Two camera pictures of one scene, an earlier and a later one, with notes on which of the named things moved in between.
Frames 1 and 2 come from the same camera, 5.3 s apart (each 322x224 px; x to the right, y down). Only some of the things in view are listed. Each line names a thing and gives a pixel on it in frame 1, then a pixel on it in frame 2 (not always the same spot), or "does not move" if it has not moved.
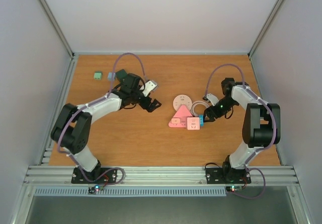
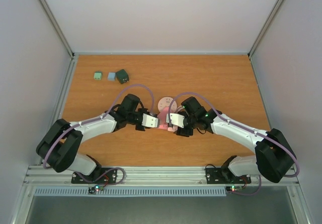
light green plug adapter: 98,75 does not move
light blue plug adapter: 109,76 does not move
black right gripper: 210,112 to 181,133
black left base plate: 100,175 does not move
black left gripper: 152,107 to 140,129
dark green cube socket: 122,75 does not move
